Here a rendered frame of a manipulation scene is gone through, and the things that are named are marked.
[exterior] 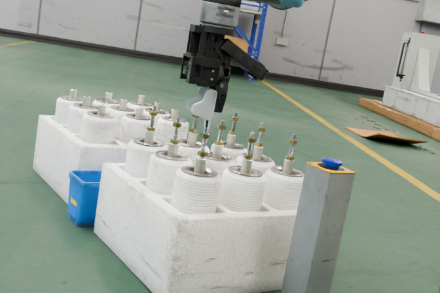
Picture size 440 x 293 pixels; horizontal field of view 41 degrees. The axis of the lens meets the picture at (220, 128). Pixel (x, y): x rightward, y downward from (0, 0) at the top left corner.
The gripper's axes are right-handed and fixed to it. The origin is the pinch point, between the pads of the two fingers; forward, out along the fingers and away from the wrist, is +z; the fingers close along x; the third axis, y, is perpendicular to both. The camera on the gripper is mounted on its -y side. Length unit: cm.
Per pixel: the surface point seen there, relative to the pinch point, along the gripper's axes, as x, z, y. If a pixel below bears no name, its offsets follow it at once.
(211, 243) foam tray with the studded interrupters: 7.2, 22.1, -1.6
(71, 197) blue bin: -37, 29, 22
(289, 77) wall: -577, 27, -293
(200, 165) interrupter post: 1.0, 7.9, 1.4
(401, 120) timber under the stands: -305, 31, -273
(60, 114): -72, 14, 24
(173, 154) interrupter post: -10.4, 8.8, 4.1
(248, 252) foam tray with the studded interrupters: 4.7, 24.9, -11.0
